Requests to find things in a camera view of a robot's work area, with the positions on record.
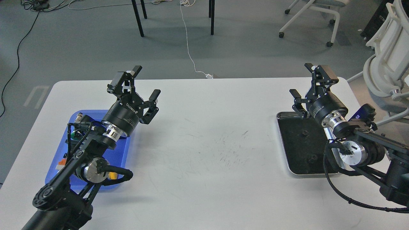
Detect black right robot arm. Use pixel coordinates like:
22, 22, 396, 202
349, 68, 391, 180
290, 63, 409, 214

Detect blue plastic tray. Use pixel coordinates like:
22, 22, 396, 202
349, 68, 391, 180
45, 110, 130, 184

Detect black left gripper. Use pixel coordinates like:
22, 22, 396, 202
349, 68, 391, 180
101, 65, 161, 138

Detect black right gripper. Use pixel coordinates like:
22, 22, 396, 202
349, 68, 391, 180
289, 63, 348, 128

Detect silver metal connector plug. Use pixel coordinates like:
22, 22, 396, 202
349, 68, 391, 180
74, 114, 83, 123

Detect yellow push button switch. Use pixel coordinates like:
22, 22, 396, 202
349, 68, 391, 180
107, 172, 118, 180

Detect green button black switch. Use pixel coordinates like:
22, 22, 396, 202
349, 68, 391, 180
70, 130, 81, 141

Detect white office chair right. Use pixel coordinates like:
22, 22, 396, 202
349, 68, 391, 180
347, 0, 409, 126

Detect black table legs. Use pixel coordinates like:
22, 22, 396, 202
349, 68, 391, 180
131, 0, 216, 37

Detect green push button orange base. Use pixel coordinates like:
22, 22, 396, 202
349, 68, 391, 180
56, 154, 67, 171

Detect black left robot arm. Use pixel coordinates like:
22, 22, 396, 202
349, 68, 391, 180
23, 65, 161, 230

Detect white rolling chair base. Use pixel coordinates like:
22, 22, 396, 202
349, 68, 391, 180
279, 0, 347, 47

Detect black floor cable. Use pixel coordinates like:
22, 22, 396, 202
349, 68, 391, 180
0, 0, 51, 118

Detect white cable with plug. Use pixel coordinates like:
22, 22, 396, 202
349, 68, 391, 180
180, 0, 213, 79

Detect silver metal tray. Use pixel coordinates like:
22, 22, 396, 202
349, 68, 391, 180
276, 111, 328, 178

